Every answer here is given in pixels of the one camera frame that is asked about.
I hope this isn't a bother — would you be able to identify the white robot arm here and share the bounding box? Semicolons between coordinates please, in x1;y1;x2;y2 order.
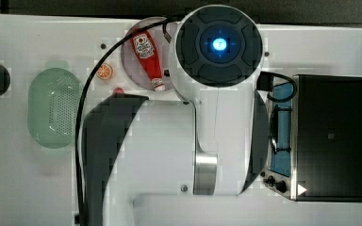
82;5;268;226

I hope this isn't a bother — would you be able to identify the grey round plate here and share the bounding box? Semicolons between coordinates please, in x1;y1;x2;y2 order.
121;17;173;91

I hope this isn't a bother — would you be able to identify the red strawberry toy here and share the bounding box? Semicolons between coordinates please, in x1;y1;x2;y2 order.
113;88;124;95

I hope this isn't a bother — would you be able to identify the red ketchup bottle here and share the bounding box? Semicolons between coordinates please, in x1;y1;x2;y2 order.
131;31;165;91

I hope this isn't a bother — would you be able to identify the orange slice toy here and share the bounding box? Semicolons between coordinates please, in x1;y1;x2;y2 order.
96;63;113;80

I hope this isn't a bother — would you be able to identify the green plastic colander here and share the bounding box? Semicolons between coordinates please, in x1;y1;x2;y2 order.
27;61;83;149

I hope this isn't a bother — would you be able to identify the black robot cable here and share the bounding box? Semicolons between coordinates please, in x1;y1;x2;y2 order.
74;18;178;226

